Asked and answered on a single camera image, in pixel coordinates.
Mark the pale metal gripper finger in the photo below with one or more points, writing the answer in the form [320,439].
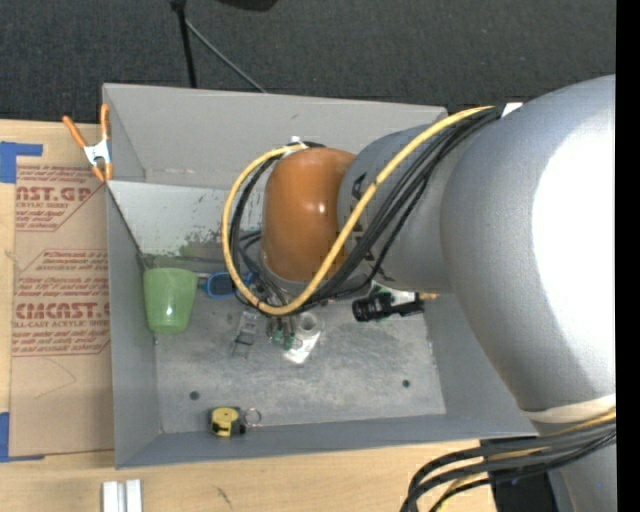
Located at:
[248,321]

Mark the blue and black oval tool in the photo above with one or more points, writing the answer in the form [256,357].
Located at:
[218,285]

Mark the grey metal bin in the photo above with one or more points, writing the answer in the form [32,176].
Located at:
[300,380]

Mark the green plastic cup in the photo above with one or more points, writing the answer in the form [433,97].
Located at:
[169,300]

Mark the yellow and black tape measure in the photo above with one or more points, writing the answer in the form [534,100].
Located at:
[223,421]

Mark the brown cardboard board, red print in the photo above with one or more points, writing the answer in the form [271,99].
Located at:
[60,360]

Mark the black cylinder on white bracket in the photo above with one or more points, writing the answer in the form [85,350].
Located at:
[367,307]

